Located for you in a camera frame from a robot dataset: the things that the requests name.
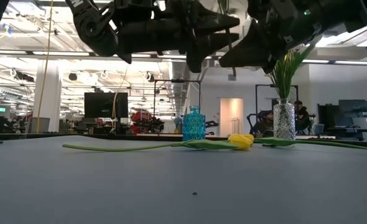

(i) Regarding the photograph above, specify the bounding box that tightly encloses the desk with monitors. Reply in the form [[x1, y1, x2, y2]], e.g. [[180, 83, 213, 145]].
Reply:
[[317, 98, 367, 141]]

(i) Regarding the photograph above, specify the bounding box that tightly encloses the yellow tulip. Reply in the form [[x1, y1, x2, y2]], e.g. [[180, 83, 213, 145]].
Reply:
[[62, 133, 253, 152], [244, 133, 367, 153]]

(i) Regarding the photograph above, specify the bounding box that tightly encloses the clear glass vase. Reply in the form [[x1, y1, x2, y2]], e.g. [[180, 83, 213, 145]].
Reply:
[[272, 98, 296, 140]]

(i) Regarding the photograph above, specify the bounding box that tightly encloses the red equipment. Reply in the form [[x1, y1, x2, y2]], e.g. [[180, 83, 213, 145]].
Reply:
[[130, 111, 165, 135]]

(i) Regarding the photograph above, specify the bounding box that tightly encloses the black monitor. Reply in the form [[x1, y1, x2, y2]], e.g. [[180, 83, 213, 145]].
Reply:
[[83, 91, 129, 119]]

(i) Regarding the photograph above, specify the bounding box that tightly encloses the black rig frame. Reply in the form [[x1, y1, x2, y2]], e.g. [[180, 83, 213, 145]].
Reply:
[[153, 79, 202, 135], [254, 84, 299, 135]]

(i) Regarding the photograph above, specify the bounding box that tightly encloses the lit doorway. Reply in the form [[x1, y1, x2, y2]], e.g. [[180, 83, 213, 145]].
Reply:
[[220, 98, 244, 137]]

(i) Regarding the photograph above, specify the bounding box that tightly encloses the person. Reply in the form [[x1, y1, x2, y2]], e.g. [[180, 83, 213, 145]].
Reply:
[[293, 100, 315, 132], [253, 110, 275, 138]]

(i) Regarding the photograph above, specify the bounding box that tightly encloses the white pillar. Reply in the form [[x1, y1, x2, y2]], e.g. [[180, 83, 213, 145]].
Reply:
[[34, 60, 62, 134]]

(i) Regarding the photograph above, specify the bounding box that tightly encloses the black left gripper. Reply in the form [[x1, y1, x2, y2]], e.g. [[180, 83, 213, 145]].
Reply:
[[116, 0, 241, 74]]

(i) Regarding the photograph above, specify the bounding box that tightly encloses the grey trash bin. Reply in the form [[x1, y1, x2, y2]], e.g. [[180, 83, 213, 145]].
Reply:
[[30, 117, 51, 134]]

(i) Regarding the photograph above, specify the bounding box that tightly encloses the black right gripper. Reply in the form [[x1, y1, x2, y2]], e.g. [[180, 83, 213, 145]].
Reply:
[[219, 0, 367, 74]]

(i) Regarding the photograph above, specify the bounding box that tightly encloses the blue glass vase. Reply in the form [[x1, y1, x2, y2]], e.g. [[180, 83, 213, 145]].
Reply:
[[182, 105, 207, 142]]

